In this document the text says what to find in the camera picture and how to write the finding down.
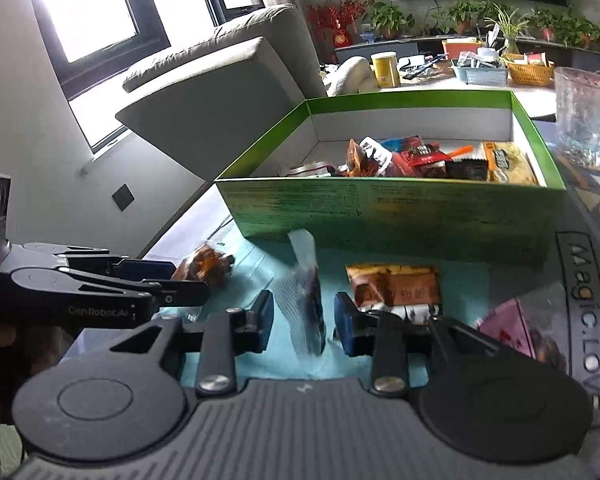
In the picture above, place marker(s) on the green cardboard box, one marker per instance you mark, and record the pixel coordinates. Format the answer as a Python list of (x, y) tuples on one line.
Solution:
[(380, 210)]

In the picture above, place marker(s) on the white printed small packet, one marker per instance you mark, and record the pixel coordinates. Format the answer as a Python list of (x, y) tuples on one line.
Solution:
[(415, 314)]

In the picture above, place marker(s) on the black snack packet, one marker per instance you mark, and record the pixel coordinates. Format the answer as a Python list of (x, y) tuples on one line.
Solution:
[(467, 169)]

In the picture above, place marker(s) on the teal printed table mat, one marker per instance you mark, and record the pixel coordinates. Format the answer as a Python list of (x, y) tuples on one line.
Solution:
[(255, 270)]

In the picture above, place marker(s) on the white red snack packet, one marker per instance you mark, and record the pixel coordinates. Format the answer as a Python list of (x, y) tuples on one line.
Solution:
[(310, 170)]

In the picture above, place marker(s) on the red flower plant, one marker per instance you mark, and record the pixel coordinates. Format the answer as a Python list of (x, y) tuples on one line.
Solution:
[(335, 15)]

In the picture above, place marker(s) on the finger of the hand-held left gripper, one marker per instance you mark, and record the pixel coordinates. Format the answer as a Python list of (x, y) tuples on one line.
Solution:
[(145, 270), (185, 294)]

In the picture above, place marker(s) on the black wall socket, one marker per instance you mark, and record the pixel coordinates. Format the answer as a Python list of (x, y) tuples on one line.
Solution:
[(123, 197)]

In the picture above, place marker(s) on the tan brown snack packet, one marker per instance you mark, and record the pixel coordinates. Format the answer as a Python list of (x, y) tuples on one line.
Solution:
[(390, 282)]

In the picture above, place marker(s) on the wicker basket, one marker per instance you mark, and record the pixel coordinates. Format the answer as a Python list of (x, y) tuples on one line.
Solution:
[(530, 74)]

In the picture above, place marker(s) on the grey armchair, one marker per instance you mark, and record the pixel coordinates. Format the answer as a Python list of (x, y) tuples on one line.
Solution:
[(220, 95)]

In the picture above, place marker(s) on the clear glass mug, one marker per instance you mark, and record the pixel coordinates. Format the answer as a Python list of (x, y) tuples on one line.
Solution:
[(580, 120)]

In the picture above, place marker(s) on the orange tissue box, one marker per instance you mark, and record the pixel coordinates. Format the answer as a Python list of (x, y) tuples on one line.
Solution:
[(455, 49)]

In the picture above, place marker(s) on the row of green potted plants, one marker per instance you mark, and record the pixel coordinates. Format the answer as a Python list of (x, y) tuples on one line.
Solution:
[(575, 27)]

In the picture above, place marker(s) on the clear packet of brown snacks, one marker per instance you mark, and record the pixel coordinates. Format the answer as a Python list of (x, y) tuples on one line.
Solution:
[(202, 265)]

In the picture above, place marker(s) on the spider plant in vase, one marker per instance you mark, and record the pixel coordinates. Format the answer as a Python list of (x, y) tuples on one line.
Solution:
[(507, 27)]

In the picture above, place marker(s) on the large orange cake packet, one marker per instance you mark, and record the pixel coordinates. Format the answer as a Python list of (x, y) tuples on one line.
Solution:
[(512, 165)]

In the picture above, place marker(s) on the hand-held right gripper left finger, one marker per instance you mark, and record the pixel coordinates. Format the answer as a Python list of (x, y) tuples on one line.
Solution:
[(262, 320)]

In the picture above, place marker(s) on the clear wrapped dark snack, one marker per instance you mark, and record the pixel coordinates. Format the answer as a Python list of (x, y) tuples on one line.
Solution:
[(550, 352)]

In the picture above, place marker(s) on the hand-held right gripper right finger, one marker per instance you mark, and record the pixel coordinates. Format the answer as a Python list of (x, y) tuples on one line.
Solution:
[(345, 325)]

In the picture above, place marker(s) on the green potted plant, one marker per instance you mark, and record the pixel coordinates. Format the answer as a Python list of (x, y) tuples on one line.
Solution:
[(467, 12), (390, 17)]

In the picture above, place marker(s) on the orange peanut packet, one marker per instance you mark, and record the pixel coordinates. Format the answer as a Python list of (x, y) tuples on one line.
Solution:
[(360, 162)]

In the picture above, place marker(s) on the clear packet of dark snack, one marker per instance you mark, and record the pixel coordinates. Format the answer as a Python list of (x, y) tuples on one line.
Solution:
[(305, 300)]

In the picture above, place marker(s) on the round white table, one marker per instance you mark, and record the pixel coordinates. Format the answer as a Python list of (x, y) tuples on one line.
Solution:
[(530, 97)]

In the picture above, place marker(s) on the yellow can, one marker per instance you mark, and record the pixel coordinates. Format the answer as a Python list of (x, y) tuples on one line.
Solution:
[(386, 70)]

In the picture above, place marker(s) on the pink snack packet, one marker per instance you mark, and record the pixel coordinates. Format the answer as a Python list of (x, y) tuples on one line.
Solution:
[(507, 330)]

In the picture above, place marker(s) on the silver white snack packet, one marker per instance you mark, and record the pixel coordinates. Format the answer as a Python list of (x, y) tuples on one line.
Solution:
[(377, 150)]

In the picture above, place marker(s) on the blue-grey plastic tray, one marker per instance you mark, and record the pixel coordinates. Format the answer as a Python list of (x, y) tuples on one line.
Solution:
[(485, 77)]

